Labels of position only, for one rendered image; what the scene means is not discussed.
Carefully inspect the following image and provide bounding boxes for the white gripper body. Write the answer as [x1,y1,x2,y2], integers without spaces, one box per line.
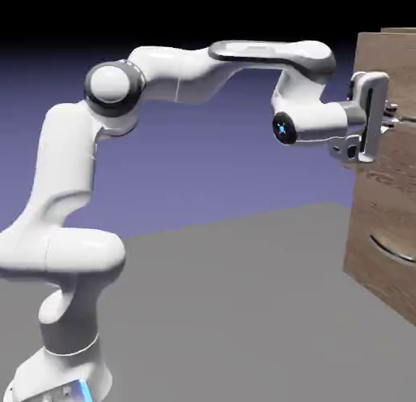
[348,71,390,163]

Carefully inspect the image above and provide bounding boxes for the brown wooden cabinet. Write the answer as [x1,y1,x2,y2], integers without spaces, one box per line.
[343,27,416,329]

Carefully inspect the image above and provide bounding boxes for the wooden drawer front, thin handle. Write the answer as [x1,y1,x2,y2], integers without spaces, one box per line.
[351,31,416,182]

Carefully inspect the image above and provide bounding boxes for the wooden drawer front, curved handle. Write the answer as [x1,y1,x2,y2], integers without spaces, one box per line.
[343,167,416,329]

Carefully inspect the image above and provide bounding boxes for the curved metal drawer handle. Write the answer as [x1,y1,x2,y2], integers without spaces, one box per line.
[369,233,416,264]

